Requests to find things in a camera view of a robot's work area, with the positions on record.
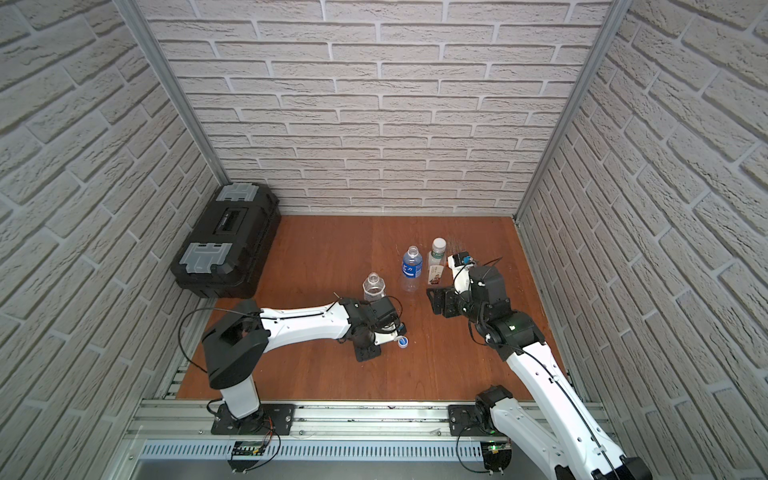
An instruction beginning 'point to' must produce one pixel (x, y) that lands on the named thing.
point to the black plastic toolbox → (224, 252)
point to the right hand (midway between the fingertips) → (445, 288)
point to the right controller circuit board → (496, 454)
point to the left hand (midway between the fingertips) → (375, 346)
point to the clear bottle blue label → (412, 266)
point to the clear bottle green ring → (436, 264)
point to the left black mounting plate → (270, 419)
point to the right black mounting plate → (463, 421)
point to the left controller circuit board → (245, 448)
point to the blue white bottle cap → (403, 342)
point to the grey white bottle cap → (439, 245)
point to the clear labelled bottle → (373, 287)
